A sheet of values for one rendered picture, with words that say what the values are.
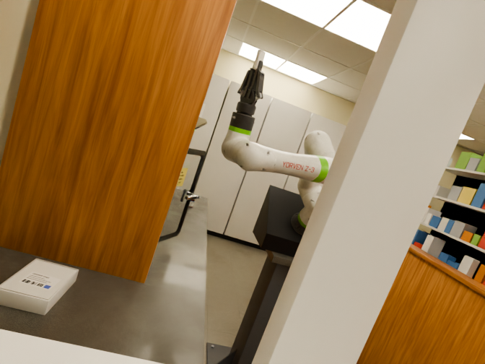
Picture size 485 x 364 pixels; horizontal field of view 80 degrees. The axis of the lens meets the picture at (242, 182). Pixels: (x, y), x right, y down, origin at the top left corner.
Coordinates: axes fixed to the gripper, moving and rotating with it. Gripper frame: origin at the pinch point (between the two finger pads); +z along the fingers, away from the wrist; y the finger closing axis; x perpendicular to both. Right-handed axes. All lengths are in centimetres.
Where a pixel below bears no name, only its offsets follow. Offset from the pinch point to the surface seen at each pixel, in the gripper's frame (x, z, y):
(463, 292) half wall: -150, -88, 77
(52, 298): 62, -75, 19
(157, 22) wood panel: 41.2, -3.1, 0.1
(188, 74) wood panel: 32.7, -14.2, 7.6
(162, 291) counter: 30, -82, 18
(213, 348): -56, -185, -27
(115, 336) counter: 51, -79, 32
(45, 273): 62, -75, 9
